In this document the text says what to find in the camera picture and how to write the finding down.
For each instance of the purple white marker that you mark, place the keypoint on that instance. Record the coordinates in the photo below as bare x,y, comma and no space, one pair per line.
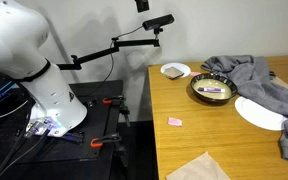
211,90

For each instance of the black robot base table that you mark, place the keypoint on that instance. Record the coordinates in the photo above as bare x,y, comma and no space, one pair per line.
70,157

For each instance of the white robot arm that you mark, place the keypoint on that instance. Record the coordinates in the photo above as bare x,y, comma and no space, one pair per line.
22,31

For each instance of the dark rimmed cream bowl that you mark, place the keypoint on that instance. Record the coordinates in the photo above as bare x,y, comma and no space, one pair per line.
209,80

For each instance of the orange black clamp rear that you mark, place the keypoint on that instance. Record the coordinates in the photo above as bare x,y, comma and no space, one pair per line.
112,99

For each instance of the orange black clamp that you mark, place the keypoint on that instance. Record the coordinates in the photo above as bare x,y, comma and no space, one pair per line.
112,99
111,138

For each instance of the brown square sponge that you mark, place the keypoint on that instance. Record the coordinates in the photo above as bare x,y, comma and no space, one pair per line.
173,73

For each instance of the pink sticky note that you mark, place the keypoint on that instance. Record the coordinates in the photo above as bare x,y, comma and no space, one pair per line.
174,122

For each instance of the small white plate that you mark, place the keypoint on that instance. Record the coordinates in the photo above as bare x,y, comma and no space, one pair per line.
182,67

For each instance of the pink packet near plate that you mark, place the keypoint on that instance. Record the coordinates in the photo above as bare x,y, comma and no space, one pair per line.
195,73

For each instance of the orange black clamp front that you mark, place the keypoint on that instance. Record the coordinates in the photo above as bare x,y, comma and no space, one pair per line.
111,138

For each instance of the beige paper napkin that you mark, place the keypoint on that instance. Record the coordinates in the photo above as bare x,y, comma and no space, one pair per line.
203,167

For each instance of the grey sweatshirt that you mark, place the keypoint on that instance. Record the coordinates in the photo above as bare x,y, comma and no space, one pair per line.
251,76

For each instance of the white oval plate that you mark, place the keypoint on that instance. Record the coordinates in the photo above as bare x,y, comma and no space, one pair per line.
258,115

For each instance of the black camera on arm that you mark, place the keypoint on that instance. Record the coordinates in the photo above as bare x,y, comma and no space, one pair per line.
158,22

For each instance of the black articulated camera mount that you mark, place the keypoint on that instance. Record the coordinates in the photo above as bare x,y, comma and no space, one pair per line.
116,44

